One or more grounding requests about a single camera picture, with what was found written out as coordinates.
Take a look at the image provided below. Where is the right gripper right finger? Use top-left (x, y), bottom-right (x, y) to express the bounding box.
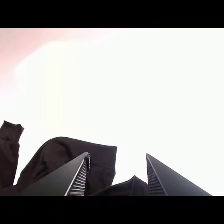
top-left (145, 153), bottom-right (212, 197)

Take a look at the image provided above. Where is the black garment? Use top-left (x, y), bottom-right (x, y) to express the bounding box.
top-left (0, 120), bottom-right (150, 197)

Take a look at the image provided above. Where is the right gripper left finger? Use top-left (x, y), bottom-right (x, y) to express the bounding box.
top-left (20, 151), bottom-right (91, 197)

